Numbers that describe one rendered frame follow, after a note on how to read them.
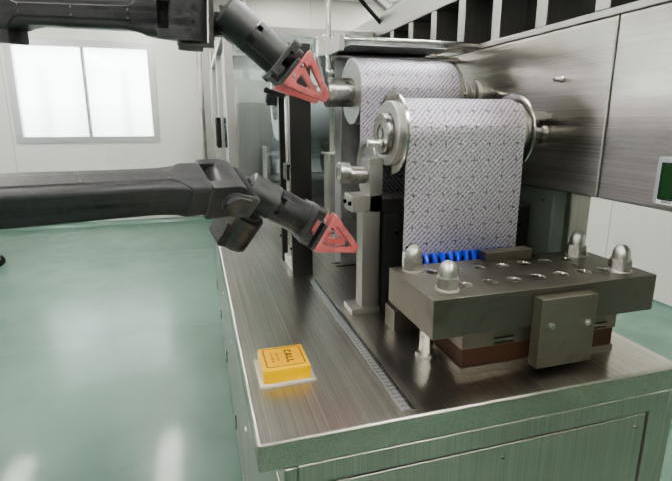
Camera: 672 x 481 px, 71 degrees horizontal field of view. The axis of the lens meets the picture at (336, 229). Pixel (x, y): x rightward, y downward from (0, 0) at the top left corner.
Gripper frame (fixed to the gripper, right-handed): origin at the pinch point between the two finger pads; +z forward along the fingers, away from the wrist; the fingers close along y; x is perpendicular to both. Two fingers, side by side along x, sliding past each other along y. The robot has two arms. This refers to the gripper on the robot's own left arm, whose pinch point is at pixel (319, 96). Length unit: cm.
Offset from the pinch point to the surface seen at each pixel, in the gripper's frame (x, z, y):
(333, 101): 6.4, 7.0, -22.9
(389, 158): -0.1, 16.4, 1.5
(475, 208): 2.7, 34.1, 6.1
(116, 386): -141, 34, -151
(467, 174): 6.2, 28.4, 6.1
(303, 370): -35.6, 19.4, 18.6
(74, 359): -157, 14, -187
